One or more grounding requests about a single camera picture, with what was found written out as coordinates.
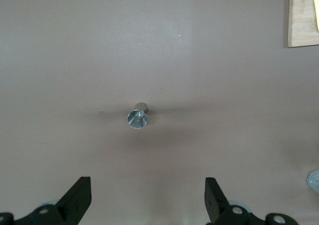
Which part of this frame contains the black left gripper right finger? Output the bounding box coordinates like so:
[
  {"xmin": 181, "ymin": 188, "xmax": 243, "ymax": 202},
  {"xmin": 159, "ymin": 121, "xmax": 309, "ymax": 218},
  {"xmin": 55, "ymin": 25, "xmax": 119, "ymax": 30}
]
[{"xmin": 204, "ymin": 177, "xmax": 297, "ymax": 225}]

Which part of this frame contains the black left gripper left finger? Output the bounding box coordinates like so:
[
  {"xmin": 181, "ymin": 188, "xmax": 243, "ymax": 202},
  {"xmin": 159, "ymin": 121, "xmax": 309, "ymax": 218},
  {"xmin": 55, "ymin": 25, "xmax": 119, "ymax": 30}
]
[{"xmin": 0, "ymin": 176, "xmax": 92, "ymax": 225}]

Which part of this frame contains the steel double-cone jigger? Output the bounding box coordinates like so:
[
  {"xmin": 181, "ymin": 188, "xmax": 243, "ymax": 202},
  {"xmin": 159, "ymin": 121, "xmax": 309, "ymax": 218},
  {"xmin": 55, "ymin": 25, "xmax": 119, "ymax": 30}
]
[{"xmin": 127, "ymin": 102, "xmax": 150, "ymax": 130}]

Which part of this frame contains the green sleeved glass bottle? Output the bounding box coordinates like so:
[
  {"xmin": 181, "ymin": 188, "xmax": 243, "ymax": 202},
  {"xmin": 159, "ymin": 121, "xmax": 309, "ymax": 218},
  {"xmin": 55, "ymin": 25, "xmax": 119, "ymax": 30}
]
[{"xmin": 306, "ymin": 169, "xmax": 319, "ymax": 195}]

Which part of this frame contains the brown table mat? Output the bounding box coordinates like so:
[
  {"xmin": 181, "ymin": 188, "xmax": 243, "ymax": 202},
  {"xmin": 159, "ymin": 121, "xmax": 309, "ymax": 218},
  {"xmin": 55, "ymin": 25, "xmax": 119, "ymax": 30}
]
[{"xmin": 0, "ymin": 0, "xmax": 319, "ymax": 225}]

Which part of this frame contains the wooden cutting board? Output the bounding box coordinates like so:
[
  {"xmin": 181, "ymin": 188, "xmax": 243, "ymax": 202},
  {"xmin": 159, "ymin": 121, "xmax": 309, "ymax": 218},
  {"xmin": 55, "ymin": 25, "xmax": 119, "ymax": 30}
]
[{"xmin": 287, "ymin": 0, "xmax": 319, "ymax": 48}]

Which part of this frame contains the yellow plastic knife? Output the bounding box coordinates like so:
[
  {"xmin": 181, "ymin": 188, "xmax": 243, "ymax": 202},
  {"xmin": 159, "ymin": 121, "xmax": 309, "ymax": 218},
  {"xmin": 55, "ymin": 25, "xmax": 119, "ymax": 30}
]
[{"xmin": 311, "ymin": 0, "xmax": 319, "ymax": 32}]

